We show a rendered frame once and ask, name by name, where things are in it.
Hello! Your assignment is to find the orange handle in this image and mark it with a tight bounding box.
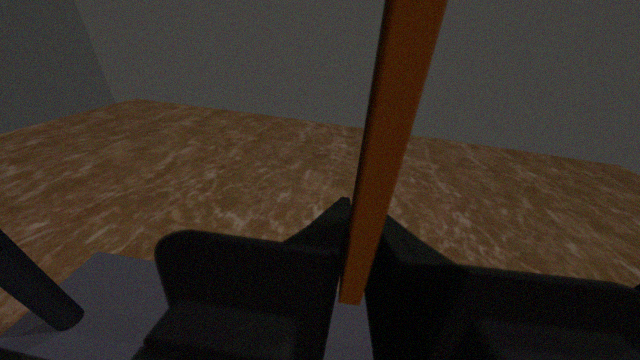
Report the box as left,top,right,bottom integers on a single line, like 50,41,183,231
338,0,447,306

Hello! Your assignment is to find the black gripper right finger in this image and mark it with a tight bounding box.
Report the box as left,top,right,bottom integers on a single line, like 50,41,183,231
365,214,640,360

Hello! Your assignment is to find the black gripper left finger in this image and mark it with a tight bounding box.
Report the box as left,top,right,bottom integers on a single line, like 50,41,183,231
154,197,351,360

